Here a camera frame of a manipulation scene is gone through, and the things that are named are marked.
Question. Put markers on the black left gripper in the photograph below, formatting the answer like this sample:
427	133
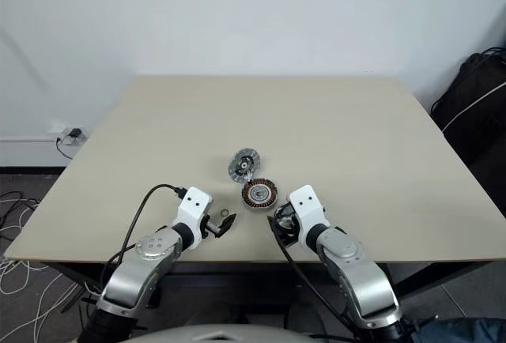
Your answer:
211	226

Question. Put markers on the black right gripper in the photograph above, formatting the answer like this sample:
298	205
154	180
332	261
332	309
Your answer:
288	224

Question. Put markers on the silver motor base copper windings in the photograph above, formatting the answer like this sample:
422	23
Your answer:
259	196

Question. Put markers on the silver motor cover with board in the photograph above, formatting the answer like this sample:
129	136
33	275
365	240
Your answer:
244	164

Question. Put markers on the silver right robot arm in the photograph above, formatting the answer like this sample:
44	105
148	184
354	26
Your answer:
356	276

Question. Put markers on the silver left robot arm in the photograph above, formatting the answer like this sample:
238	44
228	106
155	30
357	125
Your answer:
134	276

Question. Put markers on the grey rounded robot body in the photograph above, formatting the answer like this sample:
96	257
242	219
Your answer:
221	333

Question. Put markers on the black power adapter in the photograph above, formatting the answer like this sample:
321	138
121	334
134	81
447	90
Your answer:
74	133

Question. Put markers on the blue fabric object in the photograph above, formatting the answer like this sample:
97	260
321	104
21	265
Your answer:
462	331

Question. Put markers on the black bag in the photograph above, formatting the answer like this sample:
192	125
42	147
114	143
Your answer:
474	114

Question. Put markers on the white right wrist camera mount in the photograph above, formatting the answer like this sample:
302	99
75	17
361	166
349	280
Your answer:
306	208

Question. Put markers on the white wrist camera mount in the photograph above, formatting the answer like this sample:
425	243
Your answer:
193	204
306	208

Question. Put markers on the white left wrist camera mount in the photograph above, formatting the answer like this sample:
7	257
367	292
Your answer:
193	204

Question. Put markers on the white wall power strip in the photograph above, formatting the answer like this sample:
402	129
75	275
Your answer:
59	127

